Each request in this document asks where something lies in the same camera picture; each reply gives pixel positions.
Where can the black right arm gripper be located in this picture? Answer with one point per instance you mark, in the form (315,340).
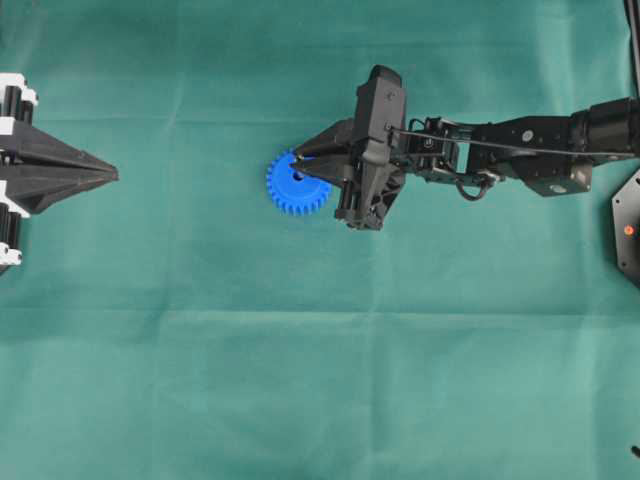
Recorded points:
(370,182)

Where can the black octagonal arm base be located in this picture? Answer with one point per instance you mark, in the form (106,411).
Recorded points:
(625,212)

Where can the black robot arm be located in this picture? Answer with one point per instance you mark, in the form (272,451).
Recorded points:
(551,155)

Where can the blue plastic gear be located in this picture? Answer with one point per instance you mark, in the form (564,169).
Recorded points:
(292,192)

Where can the green table cloth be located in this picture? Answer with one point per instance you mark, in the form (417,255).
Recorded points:
(175,324)

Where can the black metal frame rail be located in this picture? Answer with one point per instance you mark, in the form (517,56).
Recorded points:
(632,16)

